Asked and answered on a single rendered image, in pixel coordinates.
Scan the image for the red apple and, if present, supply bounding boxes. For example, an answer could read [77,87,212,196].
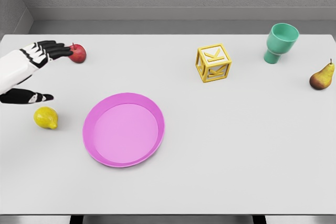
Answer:
[68,42,87,64]

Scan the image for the pink round plate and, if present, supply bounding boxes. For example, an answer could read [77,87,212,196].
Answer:
[82,92,165,168]

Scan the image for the green cup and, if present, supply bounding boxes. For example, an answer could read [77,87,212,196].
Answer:
[263,23,300,65]

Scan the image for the brown yellow pear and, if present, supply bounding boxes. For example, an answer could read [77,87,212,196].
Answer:
[309,58,335,91]

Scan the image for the yellow lemon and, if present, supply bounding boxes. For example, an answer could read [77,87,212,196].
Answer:
[33,106,59,130]

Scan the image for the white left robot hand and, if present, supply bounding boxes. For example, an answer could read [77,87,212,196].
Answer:
[0,40,74,105]

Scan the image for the yellow letter K block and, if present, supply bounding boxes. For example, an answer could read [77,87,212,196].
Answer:
[195,44,233,83]

